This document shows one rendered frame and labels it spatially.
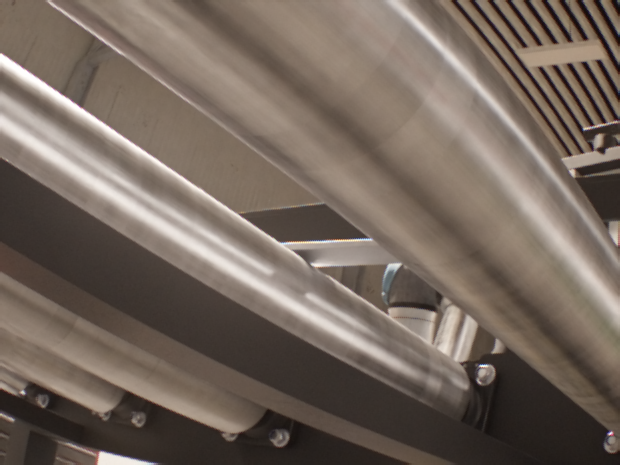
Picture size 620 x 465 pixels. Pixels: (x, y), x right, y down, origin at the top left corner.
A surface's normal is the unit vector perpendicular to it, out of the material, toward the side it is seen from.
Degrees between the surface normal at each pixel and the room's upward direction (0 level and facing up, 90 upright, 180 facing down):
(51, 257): 90
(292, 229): 90
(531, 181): 104
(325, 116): 155
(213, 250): 93
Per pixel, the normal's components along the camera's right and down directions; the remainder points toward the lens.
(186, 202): 0.80, -0.37
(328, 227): -0.60, -0.41
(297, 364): 0.77, -0.07
